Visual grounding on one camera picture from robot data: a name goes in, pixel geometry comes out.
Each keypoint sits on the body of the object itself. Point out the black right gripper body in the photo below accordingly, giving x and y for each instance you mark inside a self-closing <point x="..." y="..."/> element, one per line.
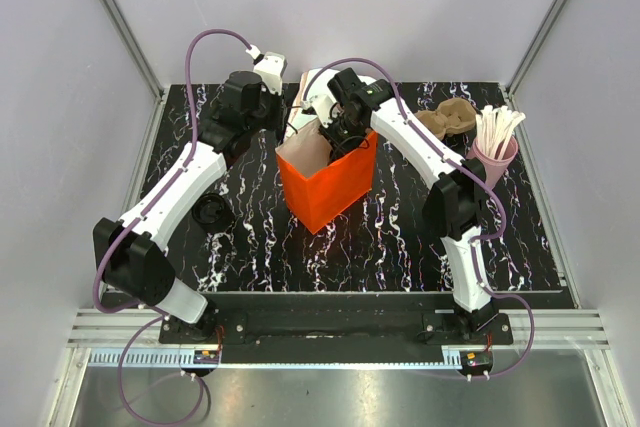
<point x="340" y="130"/>

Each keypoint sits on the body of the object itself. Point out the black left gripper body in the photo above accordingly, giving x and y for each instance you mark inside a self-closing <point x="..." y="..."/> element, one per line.
<point x="270" y="116"/>

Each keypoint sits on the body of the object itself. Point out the orange paper bag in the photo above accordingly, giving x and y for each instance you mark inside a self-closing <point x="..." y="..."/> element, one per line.
<point x="317" y="189"/>

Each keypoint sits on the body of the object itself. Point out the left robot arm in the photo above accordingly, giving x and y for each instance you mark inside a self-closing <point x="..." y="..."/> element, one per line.
<point x="131" y="252"/>

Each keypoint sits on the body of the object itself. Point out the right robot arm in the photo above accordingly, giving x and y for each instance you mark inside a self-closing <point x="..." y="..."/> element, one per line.
<point x="348" y="109"/>

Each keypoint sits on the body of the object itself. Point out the white folded towel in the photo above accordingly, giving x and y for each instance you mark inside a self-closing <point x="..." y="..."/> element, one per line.
<point x="296" y="119"/>

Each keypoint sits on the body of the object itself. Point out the white wooden stir sticks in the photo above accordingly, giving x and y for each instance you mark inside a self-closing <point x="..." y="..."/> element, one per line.
<point x="494" y="128"/>

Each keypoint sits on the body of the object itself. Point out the pink cup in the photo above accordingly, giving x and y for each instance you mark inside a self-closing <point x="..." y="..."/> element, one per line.
<point x="494" y="168"/>

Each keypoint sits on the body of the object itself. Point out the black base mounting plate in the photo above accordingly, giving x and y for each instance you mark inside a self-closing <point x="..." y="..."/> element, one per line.
<point x="311" y="329"/>

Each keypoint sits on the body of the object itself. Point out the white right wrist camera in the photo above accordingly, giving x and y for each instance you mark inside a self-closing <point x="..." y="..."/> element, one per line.
<point x="324" y="107"/>

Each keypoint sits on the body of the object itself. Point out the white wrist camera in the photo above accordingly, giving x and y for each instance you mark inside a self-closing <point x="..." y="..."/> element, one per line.
<point x="324" y="107"/>
<point x="270" y="67"/>

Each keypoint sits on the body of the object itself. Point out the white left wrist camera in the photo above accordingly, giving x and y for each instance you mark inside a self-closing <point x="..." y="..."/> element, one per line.
<point x="270" y="67"/>

